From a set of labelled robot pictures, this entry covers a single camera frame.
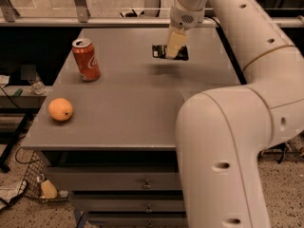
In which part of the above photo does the wire basket on floor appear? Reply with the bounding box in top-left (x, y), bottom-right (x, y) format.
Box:
top-left (24, 153), bottom-right (69, 203)

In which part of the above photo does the drawer knob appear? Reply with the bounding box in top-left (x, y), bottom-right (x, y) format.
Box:
top-left (142, 180), bottom-right (152, 190)
top-left (145, 205), bottom-right (153, 213)

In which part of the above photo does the metal railing frame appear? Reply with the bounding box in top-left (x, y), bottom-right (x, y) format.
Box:
top-left (1, 0), bottom-right (304, 22)

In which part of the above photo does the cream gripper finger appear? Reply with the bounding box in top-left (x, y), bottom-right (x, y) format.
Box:
top-left (166, 28), bottom-right (186, 59)

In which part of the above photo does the red coke can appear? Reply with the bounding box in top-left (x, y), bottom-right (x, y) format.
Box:
top-left (72, 38), bottom-right (101, 82)

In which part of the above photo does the clear plastic water bottle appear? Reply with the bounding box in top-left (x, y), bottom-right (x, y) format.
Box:
top-left (29, 75), bottom-right (47, 95)

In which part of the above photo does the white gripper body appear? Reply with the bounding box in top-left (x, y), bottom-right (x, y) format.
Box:
top-left (170, 0), bottom-right (205, 30)

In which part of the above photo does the black rxbar chocolate bar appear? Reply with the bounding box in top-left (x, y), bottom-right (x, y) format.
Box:
top-left (152, 45), bottom-right (189, 61)

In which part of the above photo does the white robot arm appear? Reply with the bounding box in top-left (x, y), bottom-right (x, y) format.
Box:
top-left (167, 0), bottom-right (304, 228)

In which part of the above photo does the orange fruit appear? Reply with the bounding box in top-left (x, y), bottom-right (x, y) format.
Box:
top-left (47, 98), bottom-right (73, 122)

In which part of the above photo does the yellow bottle in basket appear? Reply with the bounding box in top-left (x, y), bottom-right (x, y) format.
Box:
top-left (41, 180), bottom-right (58, 199)

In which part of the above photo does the grey drawer cabinet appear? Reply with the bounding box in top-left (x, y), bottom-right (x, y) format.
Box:
top-left (23, 28), bottom-right (238, 228)

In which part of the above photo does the middle drawer knob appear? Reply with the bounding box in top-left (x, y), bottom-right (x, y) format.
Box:
top-left (145, 205), bottom-right (153, 213)

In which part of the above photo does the top drawer knob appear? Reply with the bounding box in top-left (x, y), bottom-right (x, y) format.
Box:
top-left (142, 180), bottom-right (152, 190)

